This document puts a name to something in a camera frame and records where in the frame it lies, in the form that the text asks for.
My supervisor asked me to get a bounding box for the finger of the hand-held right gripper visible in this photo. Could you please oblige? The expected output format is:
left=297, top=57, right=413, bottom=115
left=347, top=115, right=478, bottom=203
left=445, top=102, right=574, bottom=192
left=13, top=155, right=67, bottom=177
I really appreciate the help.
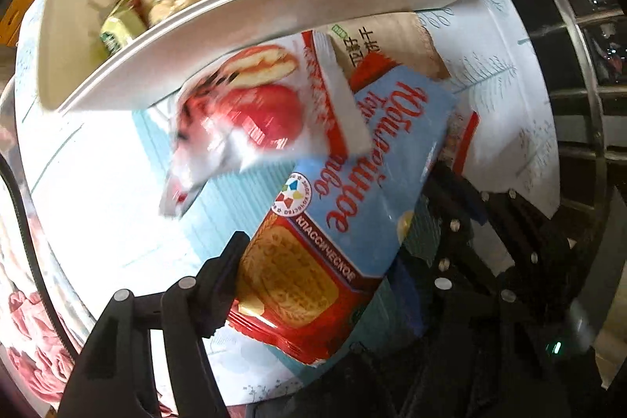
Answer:
left=424, top=160, right=491, bottom=252
left=481, top=187, right=556, bottom=274

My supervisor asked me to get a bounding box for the white red snack packet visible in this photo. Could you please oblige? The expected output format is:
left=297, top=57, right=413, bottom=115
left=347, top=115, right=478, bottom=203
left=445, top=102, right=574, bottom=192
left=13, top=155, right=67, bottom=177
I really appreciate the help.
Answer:
left=158, top=30, right=374, bottom=219

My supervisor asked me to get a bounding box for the red edged snack packet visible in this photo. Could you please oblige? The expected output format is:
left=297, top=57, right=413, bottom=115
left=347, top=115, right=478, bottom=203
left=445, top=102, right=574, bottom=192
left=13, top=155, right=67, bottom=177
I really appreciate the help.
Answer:
left=440, top=109, right=482, bottom=178

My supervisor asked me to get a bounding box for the green yellow snack packet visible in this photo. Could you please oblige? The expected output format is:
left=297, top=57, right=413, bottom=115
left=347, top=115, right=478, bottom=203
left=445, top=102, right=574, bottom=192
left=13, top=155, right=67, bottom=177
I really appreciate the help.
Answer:
left=99, top=13, right=149, bottom=57

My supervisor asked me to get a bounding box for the brown packet with green label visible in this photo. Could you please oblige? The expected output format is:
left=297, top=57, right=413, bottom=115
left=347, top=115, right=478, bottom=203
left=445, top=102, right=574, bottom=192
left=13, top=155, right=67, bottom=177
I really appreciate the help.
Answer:
left=327, top=11, right=452, bottom=82

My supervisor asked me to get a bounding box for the pink floral cloth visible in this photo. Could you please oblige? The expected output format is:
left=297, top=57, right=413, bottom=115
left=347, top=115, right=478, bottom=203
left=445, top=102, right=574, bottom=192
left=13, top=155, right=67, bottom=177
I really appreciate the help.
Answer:
left=0, top=290, right=82, bottom=406

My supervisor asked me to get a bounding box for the white plastic tray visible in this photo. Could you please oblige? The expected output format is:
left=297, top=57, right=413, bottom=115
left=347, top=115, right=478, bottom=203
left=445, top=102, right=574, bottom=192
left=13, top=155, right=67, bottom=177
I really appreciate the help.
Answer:
left=36, top=0, right=513, bottom=116

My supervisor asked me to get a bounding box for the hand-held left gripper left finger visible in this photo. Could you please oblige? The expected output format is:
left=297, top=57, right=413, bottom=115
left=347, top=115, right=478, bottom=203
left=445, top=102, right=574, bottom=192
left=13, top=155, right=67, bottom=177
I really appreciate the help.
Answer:
left=58, top=229, right=252, bottom=418

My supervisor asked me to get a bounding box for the metal window grille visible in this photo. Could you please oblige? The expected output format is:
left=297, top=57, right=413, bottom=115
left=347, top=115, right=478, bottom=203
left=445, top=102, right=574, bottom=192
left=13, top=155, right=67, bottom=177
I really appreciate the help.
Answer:
left=479, top=0, right=627, bottom=224

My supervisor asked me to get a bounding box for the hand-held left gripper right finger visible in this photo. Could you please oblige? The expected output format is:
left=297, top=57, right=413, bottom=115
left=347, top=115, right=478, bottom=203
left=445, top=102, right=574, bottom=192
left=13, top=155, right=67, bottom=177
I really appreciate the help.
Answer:
left=377, top=250, right=576, bottom=418

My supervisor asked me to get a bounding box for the blue red biscuit packet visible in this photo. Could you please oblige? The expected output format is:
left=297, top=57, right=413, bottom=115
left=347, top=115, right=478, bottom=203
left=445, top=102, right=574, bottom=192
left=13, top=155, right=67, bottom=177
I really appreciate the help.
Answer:
left=227, top=64, right=460, bottom=368

